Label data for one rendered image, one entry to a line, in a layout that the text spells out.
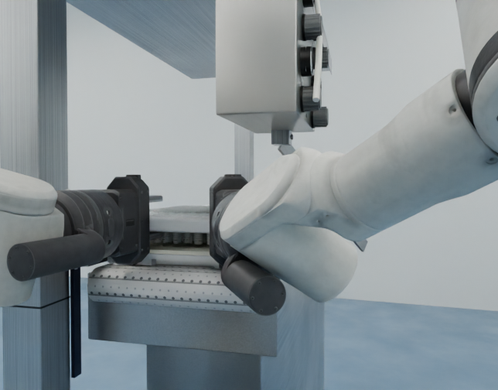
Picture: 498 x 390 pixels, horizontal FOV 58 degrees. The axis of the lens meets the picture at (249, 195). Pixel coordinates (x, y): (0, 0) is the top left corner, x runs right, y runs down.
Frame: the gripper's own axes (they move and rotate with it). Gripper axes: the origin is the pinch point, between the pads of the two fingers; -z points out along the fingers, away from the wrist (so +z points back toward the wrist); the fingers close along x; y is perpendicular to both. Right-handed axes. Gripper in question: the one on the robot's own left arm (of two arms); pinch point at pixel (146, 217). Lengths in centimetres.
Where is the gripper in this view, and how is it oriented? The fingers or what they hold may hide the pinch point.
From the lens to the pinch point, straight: 68.2
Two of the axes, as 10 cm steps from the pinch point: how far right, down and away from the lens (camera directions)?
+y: 9.3, 0.1, -3.8
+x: 0.0, 10.0, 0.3
